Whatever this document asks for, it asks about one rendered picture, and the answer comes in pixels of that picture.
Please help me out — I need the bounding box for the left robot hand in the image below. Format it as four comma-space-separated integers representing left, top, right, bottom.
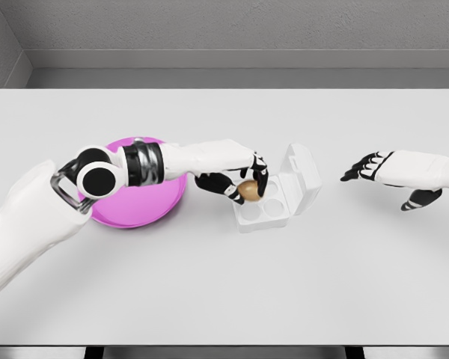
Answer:
192, 138, 271, 206

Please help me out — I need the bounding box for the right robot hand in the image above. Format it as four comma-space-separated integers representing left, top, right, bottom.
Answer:
339, 150, 444, 212

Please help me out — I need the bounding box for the brown egg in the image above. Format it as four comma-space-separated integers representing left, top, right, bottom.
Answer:
236, 179, 260, 203

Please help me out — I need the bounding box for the white egg box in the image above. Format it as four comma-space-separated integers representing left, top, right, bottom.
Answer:
230, 141, 323, 235

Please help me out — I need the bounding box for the pink bowl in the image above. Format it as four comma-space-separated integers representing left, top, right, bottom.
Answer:
90, 137, 189, 230

